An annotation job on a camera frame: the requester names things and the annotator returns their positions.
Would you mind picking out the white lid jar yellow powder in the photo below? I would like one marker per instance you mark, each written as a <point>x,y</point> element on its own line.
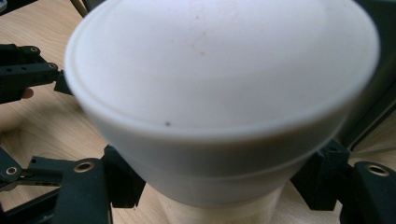
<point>218,77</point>

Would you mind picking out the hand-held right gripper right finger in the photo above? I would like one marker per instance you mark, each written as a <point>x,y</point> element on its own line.
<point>370,193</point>

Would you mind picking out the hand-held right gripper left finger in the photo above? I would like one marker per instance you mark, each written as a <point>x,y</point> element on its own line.
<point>84,193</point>

